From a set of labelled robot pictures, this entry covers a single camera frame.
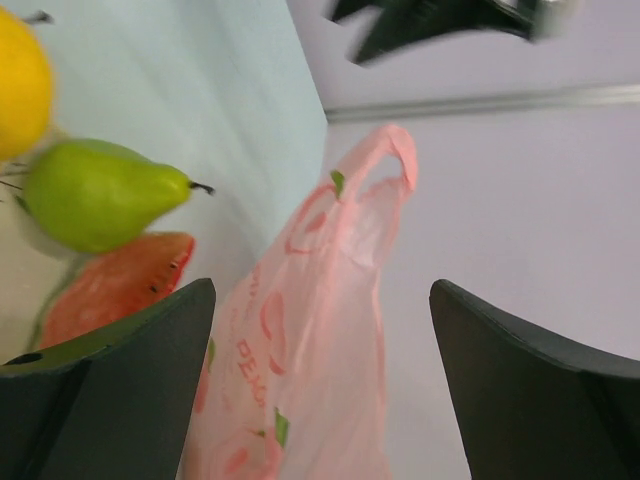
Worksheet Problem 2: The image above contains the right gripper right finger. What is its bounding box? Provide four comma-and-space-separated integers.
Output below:
429, 280, 639, 479

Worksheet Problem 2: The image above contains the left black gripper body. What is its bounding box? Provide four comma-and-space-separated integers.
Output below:
327, 0, 578, 65

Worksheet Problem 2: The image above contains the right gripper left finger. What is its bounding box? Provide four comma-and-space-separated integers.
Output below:
1, 279, 216, 480

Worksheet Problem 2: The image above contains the red watermelon slice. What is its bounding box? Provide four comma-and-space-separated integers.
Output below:
30, 232, 196, 350

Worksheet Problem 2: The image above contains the round cream plate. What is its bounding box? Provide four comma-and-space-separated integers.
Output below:
1, 157, 80, 362

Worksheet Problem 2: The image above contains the pink plastic bag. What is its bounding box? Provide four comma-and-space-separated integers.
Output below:
182, 125, 418, 479

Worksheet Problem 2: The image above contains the green fake pear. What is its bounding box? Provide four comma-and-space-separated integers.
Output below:
22, 138, 215, 254

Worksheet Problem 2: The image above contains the yellow fake lemon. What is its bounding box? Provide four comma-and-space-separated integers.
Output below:
1, 8, 55, 161

